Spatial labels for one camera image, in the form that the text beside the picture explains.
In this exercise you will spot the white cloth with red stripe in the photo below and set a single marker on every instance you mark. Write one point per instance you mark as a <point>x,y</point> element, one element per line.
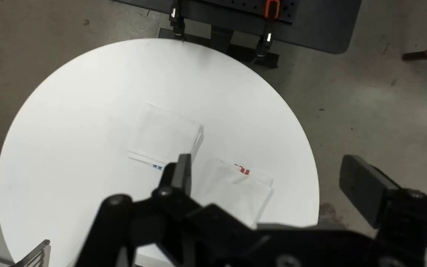
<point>235,195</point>

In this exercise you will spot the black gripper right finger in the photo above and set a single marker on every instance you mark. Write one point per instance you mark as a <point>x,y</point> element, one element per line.
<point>363,186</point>

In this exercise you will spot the white cloth with blue mark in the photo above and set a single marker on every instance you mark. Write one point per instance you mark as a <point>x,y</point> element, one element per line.
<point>161,134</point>

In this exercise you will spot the black clamp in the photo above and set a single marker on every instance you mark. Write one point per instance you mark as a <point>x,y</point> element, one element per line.
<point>176,20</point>
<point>265,47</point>

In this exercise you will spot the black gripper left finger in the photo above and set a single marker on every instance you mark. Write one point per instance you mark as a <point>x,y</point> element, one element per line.
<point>183,173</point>

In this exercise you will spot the orange clamp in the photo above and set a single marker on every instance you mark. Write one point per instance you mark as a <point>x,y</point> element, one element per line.
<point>272,10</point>

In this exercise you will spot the grey ribbed metal rack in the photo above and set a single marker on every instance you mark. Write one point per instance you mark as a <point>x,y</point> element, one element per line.
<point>35,255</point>

